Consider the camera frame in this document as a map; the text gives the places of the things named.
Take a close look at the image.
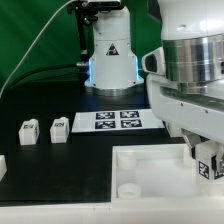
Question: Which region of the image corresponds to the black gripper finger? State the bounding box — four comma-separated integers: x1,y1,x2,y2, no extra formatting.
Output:
215,148,224,173

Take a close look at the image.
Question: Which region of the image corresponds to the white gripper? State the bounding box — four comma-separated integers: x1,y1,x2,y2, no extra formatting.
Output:
146,74,224,158

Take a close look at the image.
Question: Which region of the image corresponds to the white square table top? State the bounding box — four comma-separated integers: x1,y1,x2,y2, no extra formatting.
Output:
111,143,224,202

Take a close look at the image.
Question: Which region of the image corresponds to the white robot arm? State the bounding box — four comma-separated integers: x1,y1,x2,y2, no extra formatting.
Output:
87,0,224,173

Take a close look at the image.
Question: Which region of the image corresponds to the white L-shaped obstacle fence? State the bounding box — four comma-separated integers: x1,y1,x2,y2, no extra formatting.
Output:
0,197,224,224

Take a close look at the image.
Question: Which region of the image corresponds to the white sheet with tags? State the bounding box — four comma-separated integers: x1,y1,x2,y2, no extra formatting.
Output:
72,109,164,133

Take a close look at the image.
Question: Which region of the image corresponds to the white block at left edge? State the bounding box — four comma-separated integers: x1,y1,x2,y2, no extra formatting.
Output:
0,155,7,182

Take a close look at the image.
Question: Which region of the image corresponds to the black cable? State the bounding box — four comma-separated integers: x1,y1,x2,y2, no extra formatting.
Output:
6,63,88,91

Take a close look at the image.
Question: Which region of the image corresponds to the white cable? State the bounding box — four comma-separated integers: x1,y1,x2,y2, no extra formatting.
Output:
0,0,78,98

